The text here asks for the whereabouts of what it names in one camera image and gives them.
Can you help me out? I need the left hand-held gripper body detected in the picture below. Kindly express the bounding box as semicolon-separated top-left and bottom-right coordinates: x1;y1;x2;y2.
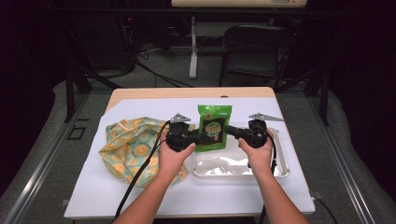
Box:
165;112;198;153

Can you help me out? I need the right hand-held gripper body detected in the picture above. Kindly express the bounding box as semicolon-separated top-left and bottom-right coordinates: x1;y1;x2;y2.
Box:
245;112;286;149

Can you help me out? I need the green snack packet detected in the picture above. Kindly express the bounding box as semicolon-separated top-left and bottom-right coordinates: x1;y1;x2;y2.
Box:
195;104;233;153

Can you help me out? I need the white plastic tray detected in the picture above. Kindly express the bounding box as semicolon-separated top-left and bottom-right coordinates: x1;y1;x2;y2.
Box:
191;125;290;179

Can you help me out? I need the orange slice print cloth bag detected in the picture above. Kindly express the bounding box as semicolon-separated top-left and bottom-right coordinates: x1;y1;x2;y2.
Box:
98;116;196;189

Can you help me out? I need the person's right hand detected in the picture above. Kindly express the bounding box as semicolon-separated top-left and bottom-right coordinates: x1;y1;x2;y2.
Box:
237;128;276;176

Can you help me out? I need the person's left hand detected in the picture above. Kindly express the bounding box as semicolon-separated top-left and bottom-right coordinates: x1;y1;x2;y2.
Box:
157;132;197;179

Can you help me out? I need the white table mat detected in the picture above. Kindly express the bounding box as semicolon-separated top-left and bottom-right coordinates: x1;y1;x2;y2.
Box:
63;96;317;219

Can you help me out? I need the black metal stand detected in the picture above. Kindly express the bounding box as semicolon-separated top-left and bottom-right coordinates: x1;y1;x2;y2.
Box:
63;65;123;123
275;65;332;127

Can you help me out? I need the white desk leg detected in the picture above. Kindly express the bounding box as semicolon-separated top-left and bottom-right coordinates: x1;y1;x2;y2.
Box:
188;16;200;80

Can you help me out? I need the black folding chair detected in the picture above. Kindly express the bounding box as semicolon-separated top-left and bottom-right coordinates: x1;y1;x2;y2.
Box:
218;24;297;93

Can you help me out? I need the light desk top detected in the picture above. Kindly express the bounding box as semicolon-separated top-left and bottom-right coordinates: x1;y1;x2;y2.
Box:
170;0;309;8

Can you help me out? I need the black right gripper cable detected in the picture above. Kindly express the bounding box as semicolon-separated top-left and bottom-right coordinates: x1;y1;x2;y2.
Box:
257;132;278;224

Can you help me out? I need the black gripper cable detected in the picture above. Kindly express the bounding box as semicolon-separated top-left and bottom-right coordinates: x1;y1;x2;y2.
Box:
113;119;172;220
257;132;278;224

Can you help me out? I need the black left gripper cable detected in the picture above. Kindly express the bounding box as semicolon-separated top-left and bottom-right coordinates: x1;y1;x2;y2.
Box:
113;119;172;220

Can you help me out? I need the black floor cable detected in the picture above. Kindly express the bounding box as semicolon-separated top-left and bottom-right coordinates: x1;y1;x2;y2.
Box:
134;59;194;89

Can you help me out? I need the aluminium rail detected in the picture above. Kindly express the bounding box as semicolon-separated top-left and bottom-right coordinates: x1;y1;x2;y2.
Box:
2;92;92;224
305;95;376;224

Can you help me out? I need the black cable with grey plug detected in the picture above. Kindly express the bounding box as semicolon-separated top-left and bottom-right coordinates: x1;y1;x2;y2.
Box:
311;191;339;224

